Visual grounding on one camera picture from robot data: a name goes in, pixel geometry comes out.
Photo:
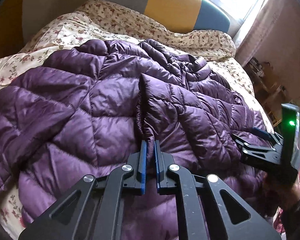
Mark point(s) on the small-floral pillow bedding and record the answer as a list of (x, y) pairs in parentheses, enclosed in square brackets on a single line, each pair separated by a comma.
[(117, 19)]

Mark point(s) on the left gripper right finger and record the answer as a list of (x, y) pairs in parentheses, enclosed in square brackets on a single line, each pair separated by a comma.
[(206, 207)]

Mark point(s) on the person's right hand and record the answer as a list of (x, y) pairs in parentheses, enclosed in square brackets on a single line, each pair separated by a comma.
[(288, 195)]

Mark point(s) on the rattan chair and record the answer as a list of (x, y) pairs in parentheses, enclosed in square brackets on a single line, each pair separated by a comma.
[(272, 104)]

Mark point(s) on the floral cream bed quilt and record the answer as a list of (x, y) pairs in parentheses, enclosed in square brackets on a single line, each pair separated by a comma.
[(70, 31)]

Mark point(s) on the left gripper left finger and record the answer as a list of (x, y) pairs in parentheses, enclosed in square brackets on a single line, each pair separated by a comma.
[(93, 207)]

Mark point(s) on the cluttered wooden side table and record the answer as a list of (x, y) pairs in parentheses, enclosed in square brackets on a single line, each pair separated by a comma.
[(263, 77)]

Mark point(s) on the grey yellow teal headboard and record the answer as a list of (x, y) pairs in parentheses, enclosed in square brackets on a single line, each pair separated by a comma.
[(181, 16)]

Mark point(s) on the purple quilted down jacket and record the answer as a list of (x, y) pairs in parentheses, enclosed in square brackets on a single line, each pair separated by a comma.
[(86, 109)]

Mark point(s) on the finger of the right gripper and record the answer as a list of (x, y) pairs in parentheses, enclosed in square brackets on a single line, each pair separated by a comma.
[(262, 134)]

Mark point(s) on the wooden wardrobe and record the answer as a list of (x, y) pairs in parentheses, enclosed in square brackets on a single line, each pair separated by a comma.
[(11, 30)]

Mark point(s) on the pink curtain right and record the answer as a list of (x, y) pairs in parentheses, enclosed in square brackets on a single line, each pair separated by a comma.
[(256, 28)]

